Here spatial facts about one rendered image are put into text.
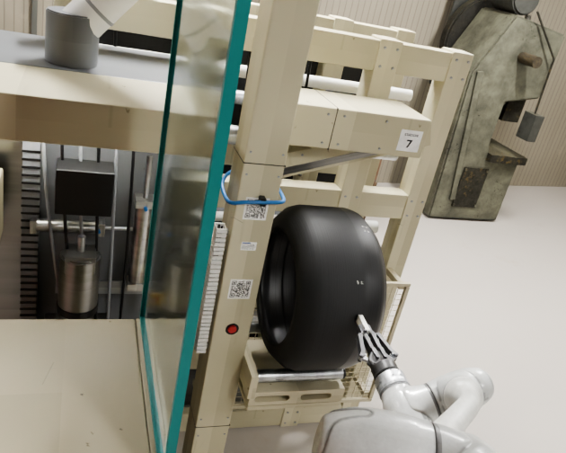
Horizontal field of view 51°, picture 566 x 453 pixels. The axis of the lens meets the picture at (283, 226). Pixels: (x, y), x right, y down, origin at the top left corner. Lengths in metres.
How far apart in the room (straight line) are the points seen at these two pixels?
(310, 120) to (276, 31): 0.47
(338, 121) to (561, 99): 6.63
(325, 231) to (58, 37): 0.97
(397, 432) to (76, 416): 0.68
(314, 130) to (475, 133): 4.32
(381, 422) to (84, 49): 1.33
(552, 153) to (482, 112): 2.77
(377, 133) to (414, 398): 0.96
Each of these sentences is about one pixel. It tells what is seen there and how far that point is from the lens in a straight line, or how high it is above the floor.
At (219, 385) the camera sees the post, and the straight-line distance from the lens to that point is 2.17.
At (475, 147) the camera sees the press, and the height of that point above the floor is 0.83.
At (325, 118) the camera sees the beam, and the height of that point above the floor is 1.75.
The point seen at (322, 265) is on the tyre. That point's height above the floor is 1.38.
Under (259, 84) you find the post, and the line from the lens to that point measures 1.66.
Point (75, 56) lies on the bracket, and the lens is 1.86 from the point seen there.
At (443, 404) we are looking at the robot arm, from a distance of 1.64.
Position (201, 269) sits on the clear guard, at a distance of 0.93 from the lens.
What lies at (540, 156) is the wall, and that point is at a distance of 8.71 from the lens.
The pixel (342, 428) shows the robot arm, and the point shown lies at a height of 1.54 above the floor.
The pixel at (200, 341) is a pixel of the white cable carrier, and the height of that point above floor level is 1.00.
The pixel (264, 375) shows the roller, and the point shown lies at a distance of 2.09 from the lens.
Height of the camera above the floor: 2.23
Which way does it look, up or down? 25 degrees down
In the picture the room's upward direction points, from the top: 13 degrees clockwise
